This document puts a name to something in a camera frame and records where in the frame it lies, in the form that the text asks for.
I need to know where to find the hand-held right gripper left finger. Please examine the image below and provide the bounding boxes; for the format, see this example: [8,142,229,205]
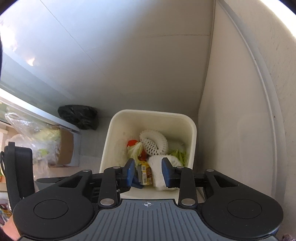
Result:
[44,158,135,207]

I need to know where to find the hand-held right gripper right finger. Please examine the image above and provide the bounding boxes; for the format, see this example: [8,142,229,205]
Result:
[161,157,252,207]

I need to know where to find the white mesh foam fruit net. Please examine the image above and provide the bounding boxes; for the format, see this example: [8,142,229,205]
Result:
[148,155,184,191]

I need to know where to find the small yellow carton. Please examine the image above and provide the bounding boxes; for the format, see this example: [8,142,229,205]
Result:
[140,161,154,186]

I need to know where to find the large cabbage leaf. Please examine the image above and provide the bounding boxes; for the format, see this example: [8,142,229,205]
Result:
[170,149,187,166]

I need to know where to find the white ribbed foam fruit net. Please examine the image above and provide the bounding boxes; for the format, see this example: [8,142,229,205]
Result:
[139,130,169,156]

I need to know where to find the cream plastic trash bin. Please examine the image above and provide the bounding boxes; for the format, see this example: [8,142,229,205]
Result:
[99,109,197,193]

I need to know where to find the clear bag of vegetables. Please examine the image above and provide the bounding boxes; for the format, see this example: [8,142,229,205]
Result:
[5,113,62,167]

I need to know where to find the colourful printed packet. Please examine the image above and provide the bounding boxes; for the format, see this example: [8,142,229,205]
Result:
[0,200,12,226]

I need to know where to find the cardboard box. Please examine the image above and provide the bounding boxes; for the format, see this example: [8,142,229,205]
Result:
[50,126,80,167]

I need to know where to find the black garbage bag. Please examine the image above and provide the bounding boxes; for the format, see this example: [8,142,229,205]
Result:
[58,105,98,131]

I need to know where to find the silver door frame rail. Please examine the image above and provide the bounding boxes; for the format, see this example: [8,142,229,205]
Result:
[0,89,80,133]

